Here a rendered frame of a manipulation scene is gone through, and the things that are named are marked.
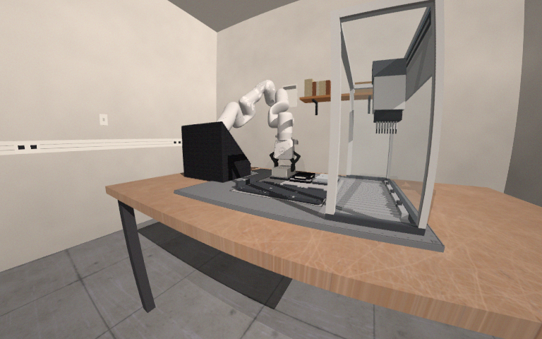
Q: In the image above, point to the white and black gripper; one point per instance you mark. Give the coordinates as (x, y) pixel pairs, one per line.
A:
(284, 150)

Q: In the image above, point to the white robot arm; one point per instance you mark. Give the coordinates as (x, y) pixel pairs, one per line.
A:
(236, 115)

